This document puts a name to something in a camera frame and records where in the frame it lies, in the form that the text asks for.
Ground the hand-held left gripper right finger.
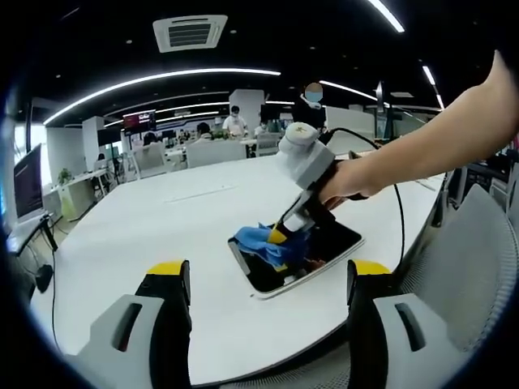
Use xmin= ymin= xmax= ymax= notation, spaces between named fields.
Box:
xmin=345 ymin=259 xmax=461 ymax=389

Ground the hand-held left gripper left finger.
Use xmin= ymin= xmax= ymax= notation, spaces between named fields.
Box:
xmin=75 ymin=259 xmax=193 ymax=389

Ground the black tablet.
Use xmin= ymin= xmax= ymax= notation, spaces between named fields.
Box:
xmin=227 ymin=220 xmax=366 ymax=301

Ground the blue cleaning cloth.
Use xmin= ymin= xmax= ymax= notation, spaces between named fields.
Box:
xmin=234 ymin=221 xmax=314 ymax=271

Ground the person's right hand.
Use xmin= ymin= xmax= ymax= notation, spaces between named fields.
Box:
xmin=317 ymin=158 xmax=387 ymax=211

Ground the grey background office chair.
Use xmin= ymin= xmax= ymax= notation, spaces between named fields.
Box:
xmin=132 ymin=143 xmax=168 ymax=180
xmin=185 ymin=140 xmax=247 ymax=170

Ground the grey mesh office chair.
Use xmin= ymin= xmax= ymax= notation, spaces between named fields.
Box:
xmin=388 ymin=184 xmax=519 ymax=354

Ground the black computer mouse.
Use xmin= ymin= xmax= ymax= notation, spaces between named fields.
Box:
xmin=36 ymin=263 xmax=54 ymax=293

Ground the long curved ceiling light strip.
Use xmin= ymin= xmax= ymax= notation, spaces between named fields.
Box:
xmin=42 ymin=68 xmax=282 ymax=126

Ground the short ceiling light strip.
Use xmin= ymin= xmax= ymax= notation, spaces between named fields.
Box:
xmin=366 ymin=0 xmax=406 ymax=34

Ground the ceiling air conditioner vent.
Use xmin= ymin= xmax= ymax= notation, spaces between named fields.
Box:
xmin=152 ymin=15 xmax=229 ymax=54

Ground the computer monitor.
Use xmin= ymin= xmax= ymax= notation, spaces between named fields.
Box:
xmin=13 ymin=143 xmax=46 ymax=223

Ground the black mouse cable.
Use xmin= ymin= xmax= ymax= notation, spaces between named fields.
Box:
xmin=38 ymin=218 xmax=60 ymax=353

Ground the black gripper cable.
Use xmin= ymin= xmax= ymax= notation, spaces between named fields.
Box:
xmin=322 ymin=126 xmax=407 ymax=265

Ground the red wall screen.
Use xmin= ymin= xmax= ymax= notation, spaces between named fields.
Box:
xmin=122 ymin=109 xmax=157 ymax=131

